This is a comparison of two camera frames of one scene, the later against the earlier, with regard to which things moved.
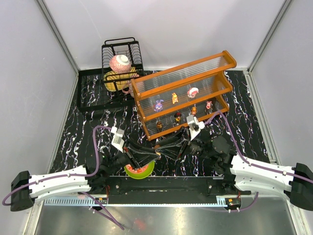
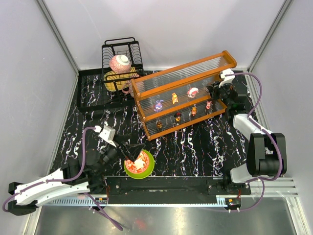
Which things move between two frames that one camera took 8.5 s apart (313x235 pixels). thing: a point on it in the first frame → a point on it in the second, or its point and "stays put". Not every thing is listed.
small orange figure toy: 174,98 stays put
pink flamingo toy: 192,91 stays put
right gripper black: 184,143 → 215,90
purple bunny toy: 158,106 stays put
